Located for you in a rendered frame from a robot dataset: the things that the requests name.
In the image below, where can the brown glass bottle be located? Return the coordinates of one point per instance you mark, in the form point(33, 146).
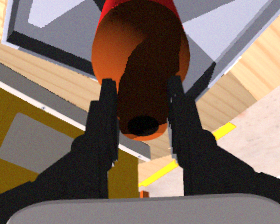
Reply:
point(139, 44)

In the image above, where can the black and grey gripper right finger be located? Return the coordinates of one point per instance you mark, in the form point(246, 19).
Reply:
point(207, 167)

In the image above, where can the black rectangular tray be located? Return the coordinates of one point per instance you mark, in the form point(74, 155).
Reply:
point(62, 32)

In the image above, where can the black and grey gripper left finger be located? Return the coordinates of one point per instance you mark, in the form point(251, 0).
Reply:
point(82, 172)

